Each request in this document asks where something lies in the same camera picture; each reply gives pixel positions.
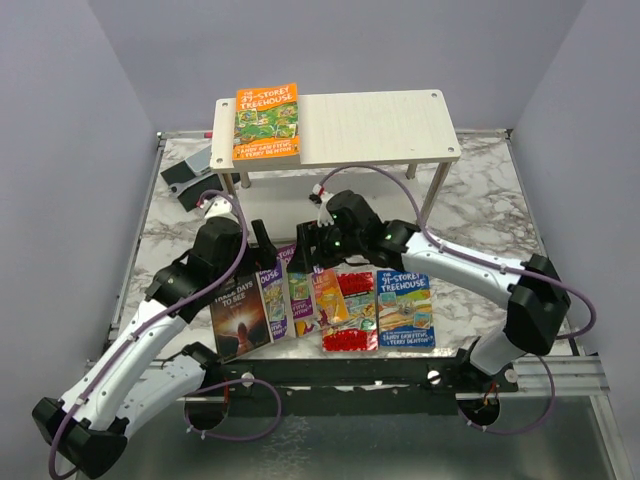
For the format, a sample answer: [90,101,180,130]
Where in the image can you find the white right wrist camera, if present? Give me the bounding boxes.
[309,184,334,227]

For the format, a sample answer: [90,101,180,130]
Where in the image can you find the black foam block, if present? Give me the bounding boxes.
[160,161,222,212]

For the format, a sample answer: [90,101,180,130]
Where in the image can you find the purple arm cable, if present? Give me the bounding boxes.
[319,164,599,435]
[47,192,282,480]

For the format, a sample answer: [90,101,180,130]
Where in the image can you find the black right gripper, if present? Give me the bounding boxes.
[286,218,365,274]

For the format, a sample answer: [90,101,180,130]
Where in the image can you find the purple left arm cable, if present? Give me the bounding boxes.
[47,192,282,480]

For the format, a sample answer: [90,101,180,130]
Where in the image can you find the blue 91-storey treehouse book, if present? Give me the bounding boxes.
[376,270,436,350]

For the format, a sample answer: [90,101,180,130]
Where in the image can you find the silver metal wrench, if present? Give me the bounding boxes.
[168,172,212,198]

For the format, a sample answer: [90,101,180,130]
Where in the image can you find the white two-tier shelf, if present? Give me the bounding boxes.
[210,90,461,243]

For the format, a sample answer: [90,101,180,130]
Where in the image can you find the purple treehouse book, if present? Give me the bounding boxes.
[278,244,315,336]
[258,263,294,342]

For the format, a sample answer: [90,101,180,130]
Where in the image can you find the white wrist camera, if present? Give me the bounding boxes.
[199,196,234,221]
[309,184,334,227]

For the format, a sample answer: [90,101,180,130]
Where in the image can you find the grey white device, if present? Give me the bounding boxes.
[185,146,211,176]

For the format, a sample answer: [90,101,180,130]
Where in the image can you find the dark three days book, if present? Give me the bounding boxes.
[210,274,272,363]

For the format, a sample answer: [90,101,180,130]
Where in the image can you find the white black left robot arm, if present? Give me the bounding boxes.
[32,214,277,479]

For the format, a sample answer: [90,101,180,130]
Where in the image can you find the red treehouse book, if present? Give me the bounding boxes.
[322,271,378,352]

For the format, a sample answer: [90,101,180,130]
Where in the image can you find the purple treehouse book front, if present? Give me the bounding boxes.
[258,263,294,342]

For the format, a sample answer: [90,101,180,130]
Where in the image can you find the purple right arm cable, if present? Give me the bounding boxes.
[319,164,599,435]

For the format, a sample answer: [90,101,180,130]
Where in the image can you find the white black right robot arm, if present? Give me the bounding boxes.
[288,185,570,391]

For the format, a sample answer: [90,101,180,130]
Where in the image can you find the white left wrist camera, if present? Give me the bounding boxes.
[199,196,234,221]

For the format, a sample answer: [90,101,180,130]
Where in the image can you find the orange 39-storey treehouse book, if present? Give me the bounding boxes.
[232,83,301,169]

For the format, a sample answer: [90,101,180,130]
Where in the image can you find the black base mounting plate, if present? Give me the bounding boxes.
[203,351,518,418]

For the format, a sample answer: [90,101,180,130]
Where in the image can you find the purple treehouse book rear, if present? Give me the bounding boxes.
[278,244,315,336]

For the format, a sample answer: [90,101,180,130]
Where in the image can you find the roald dahl charlie book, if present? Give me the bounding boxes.
[294,269,349,337]

